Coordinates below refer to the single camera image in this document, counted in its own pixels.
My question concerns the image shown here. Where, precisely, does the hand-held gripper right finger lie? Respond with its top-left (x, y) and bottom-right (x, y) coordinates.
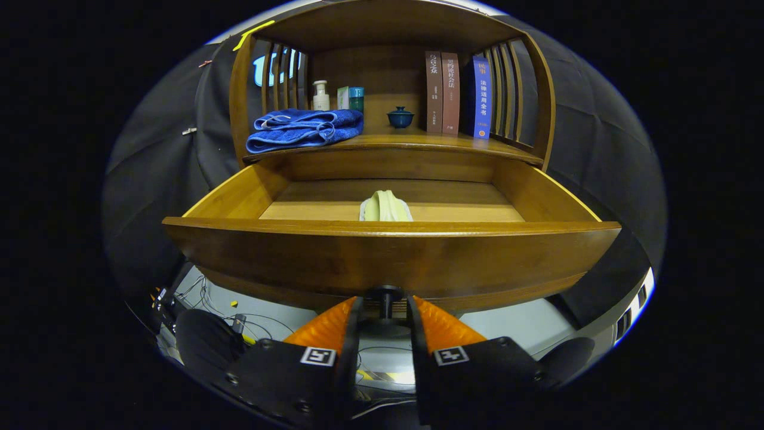
top-left (407, 294), bottom-right (547, 426)

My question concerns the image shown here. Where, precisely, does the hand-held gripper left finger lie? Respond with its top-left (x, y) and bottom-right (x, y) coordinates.
top-left (224, 296), bottom-right (363, 428)

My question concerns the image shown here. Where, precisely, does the wooden drawer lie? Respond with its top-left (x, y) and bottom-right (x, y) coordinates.
top-left (162, 148), bottom-right (623, 320)

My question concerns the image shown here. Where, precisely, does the yellow-green brush with white pad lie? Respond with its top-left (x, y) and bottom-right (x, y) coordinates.
top-left (359, 190), bottom-right (414, 222)

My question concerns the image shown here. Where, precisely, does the wooden countertop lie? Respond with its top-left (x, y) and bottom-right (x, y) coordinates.
top-left (242, 133), bottom-right (544, 167)

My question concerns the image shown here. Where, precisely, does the wooden cabinet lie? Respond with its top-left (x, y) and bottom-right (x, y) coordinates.
top-left (229, 0), bottom-right (557, 174)

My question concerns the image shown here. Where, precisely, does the blue folded towel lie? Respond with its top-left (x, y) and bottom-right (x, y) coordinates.
top-left (246, 108), bottom-right (365, 155)

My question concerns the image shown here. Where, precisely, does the dark blue lidded teacup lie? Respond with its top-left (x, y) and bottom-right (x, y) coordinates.
top-left (387, 106), bottom-right (415, 130)

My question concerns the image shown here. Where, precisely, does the brown book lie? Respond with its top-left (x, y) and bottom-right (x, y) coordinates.
top-left (425, 51), bottom-right (444, 134)
top-left (440, 52), bottom-right (461, 136)

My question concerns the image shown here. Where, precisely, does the blue book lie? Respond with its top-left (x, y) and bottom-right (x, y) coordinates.
top-left (463, 55), bottom-right (493, 140)

